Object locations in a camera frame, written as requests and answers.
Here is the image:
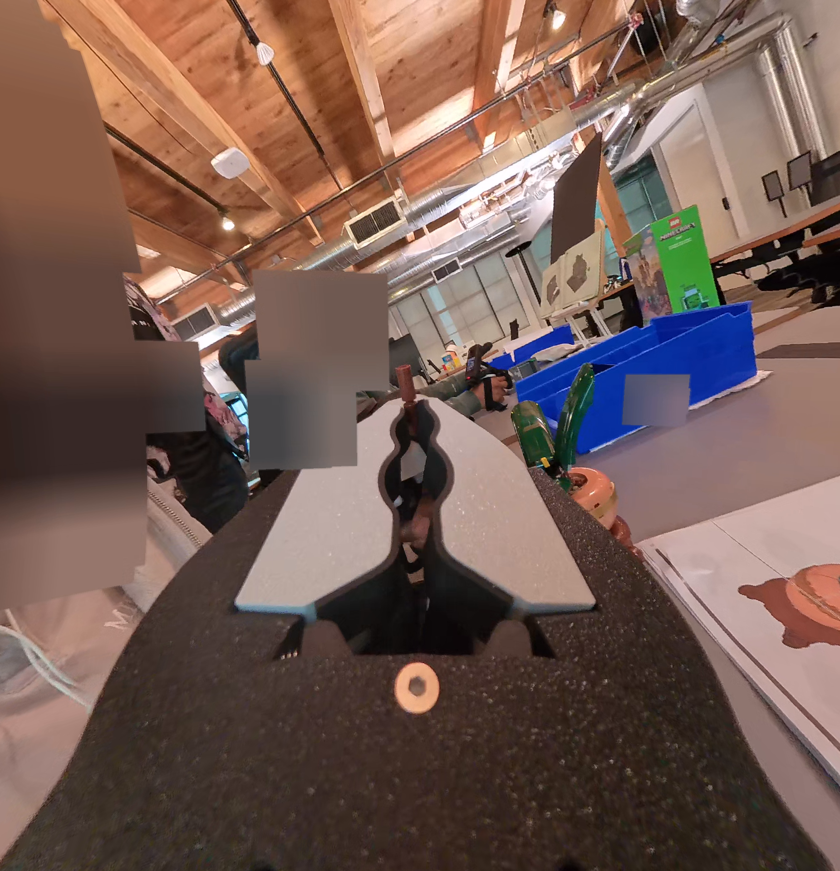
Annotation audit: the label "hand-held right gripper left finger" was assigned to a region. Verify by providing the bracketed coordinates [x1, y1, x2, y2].
[235, 400, 414, 619]

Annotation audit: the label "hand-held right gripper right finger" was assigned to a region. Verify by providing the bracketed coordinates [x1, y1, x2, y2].
[420, 400, 596, 615]

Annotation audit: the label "brown brick stem piece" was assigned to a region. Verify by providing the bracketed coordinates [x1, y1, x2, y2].
[394, 365, 434, 548]

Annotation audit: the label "another person's forearm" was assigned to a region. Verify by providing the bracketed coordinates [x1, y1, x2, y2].
[359, 380, 486, 421]

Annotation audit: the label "grey desk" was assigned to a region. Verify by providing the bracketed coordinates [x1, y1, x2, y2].
[474, 306, 840, 871]

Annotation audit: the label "brick plant in orange pot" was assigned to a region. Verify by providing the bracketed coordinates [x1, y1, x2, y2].
[510, 362, 647, 560]

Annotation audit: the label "small blue plastic bin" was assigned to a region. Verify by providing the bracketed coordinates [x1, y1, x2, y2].
[491, 324, 575, 372]

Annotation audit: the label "open instruction booklet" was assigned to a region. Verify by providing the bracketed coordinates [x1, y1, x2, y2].
[636, 470, 840, 804]

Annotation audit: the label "large blue plastic bin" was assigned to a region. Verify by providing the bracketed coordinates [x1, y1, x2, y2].
[515, 303, 757, 455]

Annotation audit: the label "black floor lamp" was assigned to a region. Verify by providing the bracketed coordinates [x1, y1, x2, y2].
[506, 240, 545, 308]

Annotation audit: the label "beige picture boards on easel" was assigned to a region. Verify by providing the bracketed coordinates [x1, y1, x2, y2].
[540, 230, 610, 321]

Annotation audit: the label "white cloth mat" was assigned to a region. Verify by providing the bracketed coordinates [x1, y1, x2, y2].
[685, 369, 776, 411]

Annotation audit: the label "large white air vent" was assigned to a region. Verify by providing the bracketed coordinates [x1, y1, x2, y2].
[343, 196, 408, 249]

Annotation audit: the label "green toy box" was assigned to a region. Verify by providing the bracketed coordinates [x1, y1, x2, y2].
[623, 204, 722, 322]

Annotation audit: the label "black board on stand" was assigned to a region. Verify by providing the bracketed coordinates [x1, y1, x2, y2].
[549, 131, 606, 265]

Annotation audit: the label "light grey zip jacket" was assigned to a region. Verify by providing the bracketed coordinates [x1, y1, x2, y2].
[0, 476, 214, 871]

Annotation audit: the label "wooden office table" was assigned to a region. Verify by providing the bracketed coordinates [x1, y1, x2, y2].
[707, 196, 840, 290]

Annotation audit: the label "white cord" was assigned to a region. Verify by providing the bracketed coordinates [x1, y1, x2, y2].
[0, 607, 93, 710]

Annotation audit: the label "black ceiling track rail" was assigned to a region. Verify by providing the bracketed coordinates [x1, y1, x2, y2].
[224, 0, 344, 193]

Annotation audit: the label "silver ventilation duct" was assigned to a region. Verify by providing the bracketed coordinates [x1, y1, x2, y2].
[284, 10, 825, 294]

